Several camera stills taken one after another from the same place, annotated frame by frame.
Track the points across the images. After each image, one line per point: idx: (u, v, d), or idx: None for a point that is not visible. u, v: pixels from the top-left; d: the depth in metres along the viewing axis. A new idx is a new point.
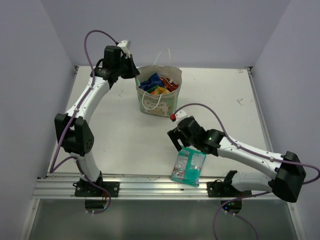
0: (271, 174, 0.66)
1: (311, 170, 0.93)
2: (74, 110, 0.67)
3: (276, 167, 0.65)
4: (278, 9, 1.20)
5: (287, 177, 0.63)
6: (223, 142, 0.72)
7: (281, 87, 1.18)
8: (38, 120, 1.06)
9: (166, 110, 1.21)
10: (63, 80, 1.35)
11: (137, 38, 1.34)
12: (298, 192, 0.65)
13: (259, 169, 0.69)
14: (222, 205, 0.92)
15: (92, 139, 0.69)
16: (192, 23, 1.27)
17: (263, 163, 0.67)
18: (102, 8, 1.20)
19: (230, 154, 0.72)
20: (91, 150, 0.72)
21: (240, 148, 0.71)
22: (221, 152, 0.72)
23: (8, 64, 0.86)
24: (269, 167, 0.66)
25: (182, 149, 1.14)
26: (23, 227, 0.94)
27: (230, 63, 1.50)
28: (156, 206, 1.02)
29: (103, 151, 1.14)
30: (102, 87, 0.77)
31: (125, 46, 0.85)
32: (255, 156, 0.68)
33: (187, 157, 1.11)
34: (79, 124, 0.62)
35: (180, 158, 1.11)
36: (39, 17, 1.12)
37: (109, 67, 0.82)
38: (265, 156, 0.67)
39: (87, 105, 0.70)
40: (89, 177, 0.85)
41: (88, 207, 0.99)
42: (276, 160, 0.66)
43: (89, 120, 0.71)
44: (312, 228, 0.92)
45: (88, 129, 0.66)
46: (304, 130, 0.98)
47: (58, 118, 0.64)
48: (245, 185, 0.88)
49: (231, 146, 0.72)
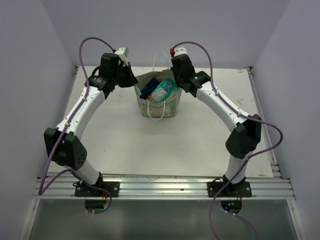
0: (232, 127, 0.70)
1: (312, 171, 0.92)
2: (65, 125, 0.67)
3: (238, 122, 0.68)
4: (279, 9, 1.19)
5: (243, 130, 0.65)
6: (205, 86, 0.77)
7: (281, 86, 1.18)
8: (38, 120, 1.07)
9: (168, 111, 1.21)
10: (63, 80, 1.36)
11: (137, 38, 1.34)
12: (245, 149, 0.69)
13: (225, 121, 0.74)
14: (215, 196, 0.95)
15: (83, 153, 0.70)
16: (192, 22, 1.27)
17: (229, 115, 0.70)
18: (102, 8, 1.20)
19: (206, 98, 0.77)
20: (83, 163, 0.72)
21: (217, 96, 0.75)
22: (199, 93, 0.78)
23: (8, 64, 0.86)
24: (233, 119, 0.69)
25: (166, 82, 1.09)
26: (23, 227, 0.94)
27: (230, 63, 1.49)
28: (156, 206, 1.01)
29: (103, 151, 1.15)
30: (97, 98, 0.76)
31: (122, 54, 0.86)
32: (226, 108, 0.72)
33: (167, 93, 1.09)
34: (68, 141, 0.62)
35: (162, 90, 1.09)
36: (39, 17, 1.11)
37: (105, 76, 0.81)
38: (235, 110, 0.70)
39: (78, 118, 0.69)
40: (88, 181, 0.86)
41: (88, 207, 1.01)
42: (242, 116, 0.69)
43: (81, 134, 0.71)
44: (312, 229, 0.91)
45: (79, 144, 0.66)
46: (304, 130, 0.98)
47: (48, 133, 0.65)
48: (230, 171, 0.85)
49: (210, 91, 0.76)
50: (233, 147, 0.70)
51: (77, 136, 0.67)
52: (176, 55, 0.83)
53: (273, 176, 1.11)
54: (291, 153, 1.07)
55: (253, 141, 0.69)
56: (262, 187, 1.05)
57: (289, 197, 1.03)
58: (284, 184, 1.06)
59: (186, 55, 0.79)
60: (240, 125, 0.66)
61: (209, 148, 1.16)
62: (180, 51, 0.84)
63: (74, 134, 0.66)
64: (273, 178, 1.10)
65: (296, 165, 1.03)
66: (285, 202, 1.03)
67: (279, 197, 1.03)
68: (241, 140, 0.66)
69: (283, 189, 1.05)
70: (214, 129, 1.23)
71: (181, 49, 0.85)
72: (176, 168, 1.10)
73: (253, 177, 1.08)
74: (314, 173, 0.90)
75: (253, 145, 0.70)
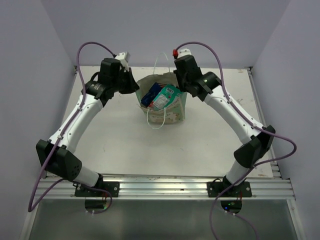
0: (244, 138, 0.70)
1: (312, 170, 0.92)
2: (58, 137, 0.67)
3: (253, 134, 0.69)
4: (278, 8, 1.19)
5: (258, 145, 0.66)
6: (215, 92, 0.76)
7: (281, 86, 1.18)
8: (38, 119, 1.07)
9: (173, 116, 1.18)
10: (63, 80, 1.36)
11: (137, 37, 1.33)
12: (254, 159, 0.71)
13: (236, 131, 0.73)
14: (217, 198, 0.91)
15: (77, 165, 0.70)
16: (192, 22, 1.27)
17: (243, 126, 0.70)
18: (101, 8, 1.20)
19: (217, 105, 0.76)
20: (76, 174, 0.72)
21: (230, 104, 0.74)
22: (209, 98, 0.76)
23: (7, 64, 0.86)
24: (247, 131, 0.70)
25: (167, 89, 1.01)
26: (23, 227, 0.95)
27: (230, 63, 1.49)
28: (155, 207, 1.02)
29: (103, 151, 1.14)
30: (93, 107, 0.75)
31: (123, 59, 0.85)
32: (240, 118, 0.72)
33: (169, 100, 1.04)
34: (60, 155, 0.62)
35: (163, 97, 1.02)
36: (38, 16, 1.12)
37: (104, 82, 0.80)
38: (249, 122, 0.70)
39: (72, 130, 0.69)
40: (88, 184, 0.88)
41: (88, 207, 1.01)
42: (257, 128, 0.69)
43: (75, 145, 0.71)
44: (313, 229, 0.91)
45: (71, 157, 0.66)
46: (305, 129, 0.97)
47: (40, 145, 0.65)
48: (233, 173, 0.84)
49: (222, 98, 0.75)
50: (242, 157, 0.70)
51: (69, 149, 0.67)
52: (179, 57, 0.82)
53: (273, 176, 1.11)
54: (291, 153, 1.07)
55: (262, 151, 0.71)
56: (262, 187, 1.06)
57: (289, 197, 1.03)
58: (284, 184, 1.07)
59: (190, 56, 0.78)
60: (255, 140, 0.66)
61: (210, 147, 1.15)
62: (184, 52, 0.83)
63: (66, 148, 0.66)
64: (273, 178, 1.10)
65: (296, 165, 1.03)
66: (285, 202, 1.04)
67: (279, 197, 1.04)
68: (253, 154, 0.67)
69: (282, 189, 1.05)
70: (214, 129, 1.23)
71: (184, 50, 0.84)
72: (177, 168, 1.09)
73: (254, 177, 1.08)
74: (314, 173, 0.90)
75: (261, 154, 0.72)
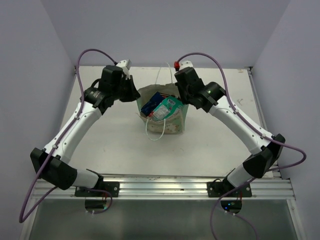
0: (255, 149, 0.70)
1: (312, 170, 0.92)
2: (52, 147, 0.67)
3: (263, 145, 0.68)
4: (279, 8, 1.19)
5: (269, 156, 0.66)
6: (220, 103, 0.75)
7: (281, 86, 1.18)
8: (38, 119, 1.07)
9: (173, 127, 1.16)
10: (63, 80, 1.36)
11: (137, 37, 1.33)
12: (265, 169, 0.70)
13: (245, 142, 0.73)
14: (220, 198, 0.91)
15: (71, 176, 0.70)
16: (192, 22, 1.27)
17: (252, 137, 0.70)
18: (101, 8, 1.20)
19: (223, 116, 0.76)
20: (70, 184, 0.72)
21: (236, 115, 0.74)
22: (215, 110, 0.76)
23: (7, 64, 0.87)
24: (256, 142, 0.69)
25: (169, 100, 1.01)
26: (23, 226, 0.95)
27: (230, 63, 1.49)
28: (155, 206, 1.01)
29: (103, 151, 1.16)
30: (90, 116, 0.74)
31: (125, 66, 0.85)
32: (248, 129, 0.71)
33: (170, 111, 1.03)
34: (55, 166, 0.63)
35: (164, 108, 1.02)
36: (39, 17, 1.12)
37: (104, 91, 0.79)
38: (258, 132, 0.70)
39: (67, 140, 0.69)
40: (88, 185, 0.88)
41: (88, 207, 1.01)
42: (266, 138, 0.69)
43: (70, 154, 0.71)
44: (313, 229, 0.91)
45: (66, 168, 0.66)
46: (304, 129, 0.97)
47: (34, 154, 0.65)
48: (237, 177, 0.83)
49: (228, 109, 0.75)
50: (253, 169, 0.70)
51: (63, 159, 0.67)
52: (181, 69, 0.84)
53: (273, 176, 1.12)
54: (291, 153, 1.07)
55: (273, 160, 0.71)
56: (262, 187, 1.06)
57: (289, 197, 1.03)
58: (284, 184, 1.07)
59: (191, 68, 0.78)
60: (266, 151, 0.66)
61: (209, 148, 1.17)
62: (186, 64, 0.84)
63: (60, 158, 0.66)
64: (273, 178, 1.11)
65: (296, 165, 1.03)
66: (285, 202, 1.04)
67: (279, 197, 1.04)
68: (265, 165, 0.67)
69: (282, 189, 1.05)
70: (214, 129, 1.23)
71: (186, 62, 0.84)
72: (177, 167, 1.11)
73: None
74: (314, 173, 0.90)
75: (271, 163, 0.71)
